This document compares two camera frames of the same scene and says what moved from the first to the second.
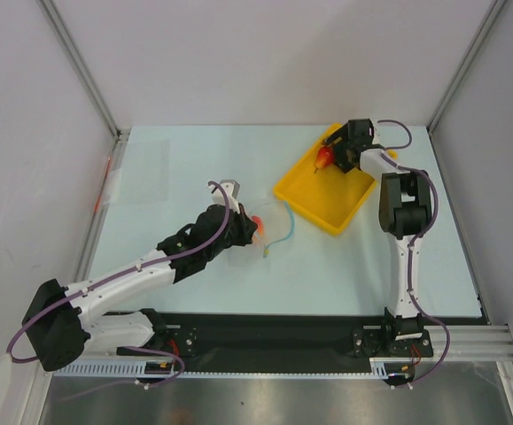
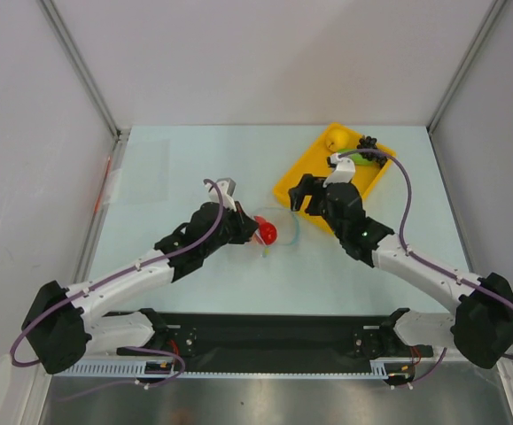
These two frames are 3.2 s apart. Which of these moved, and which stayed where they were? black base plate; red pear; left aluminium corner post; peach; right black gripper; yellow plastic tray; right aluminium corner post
Moved: peach; right black gripper; red pear
Stayed: yellow plastic tray; right aluminium corner post; black base plate; left aluminium corner post
